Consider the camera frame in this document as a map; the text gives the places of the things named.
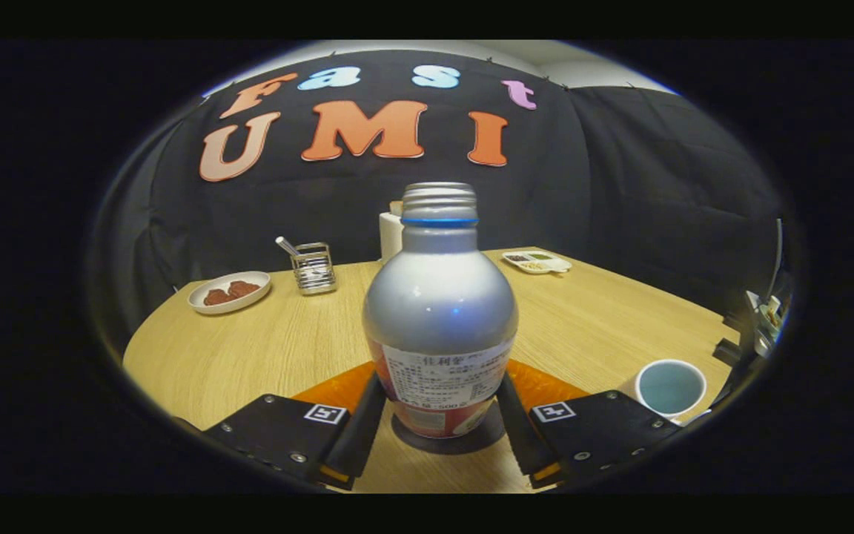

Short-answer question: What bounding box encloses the white divided condiment dish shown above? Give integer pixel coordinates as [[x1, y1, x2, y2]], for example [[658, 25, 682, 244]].
[[501, 250, 572, 275]]

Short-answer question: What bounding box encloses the white cup with blue inside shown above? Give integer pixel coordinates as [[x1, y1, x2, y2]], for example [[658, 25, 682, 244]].
[[633, 359, 708, 421]]

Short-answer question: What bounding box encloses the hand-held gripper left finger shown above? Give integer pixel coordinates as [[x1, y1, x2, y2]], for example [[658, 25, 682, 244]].
[[203, 362, 388, 492]]

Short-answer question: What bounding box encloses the silver bottle with red label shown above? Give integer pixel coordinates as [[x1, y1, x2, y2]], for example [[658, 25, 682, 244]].
[[363, 182, 520, 440]]

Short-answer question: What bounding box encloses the wooden table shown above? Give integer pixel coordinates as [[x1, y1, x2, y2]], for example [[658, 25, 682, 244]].
[[122, 246, 739, 494]]

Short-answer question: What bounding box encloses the black backdrop cloth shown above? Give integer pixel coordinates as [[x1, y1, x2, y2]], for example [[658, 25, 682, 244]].
[[90, 48, 784, 327]]

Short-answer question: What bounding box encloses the dark brown round coaster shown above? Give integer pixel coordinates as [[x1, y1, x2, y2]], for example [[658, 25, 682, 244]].
[[390, 400, 506, 455]]

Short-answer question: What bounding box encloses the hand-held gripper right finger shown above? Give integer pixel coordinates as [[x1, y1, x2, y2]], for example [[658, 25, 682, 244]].
[[496, 360, 695, 490]]

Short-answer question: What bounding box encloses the white toaster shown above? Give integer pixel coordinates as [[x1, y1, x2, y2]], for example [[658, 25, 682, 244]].
[[379, 211, 406, 264]]

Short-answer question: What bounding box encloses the metal wire utensil holder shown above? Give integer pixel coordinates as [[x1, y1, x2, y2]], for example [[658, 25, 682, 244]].
[[291, 243, 337, 296]]

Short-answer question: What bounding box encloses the white round plate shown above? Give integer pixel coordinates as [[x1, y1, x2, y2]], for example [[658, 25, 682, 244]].
[[188, 271, 272, 316]]

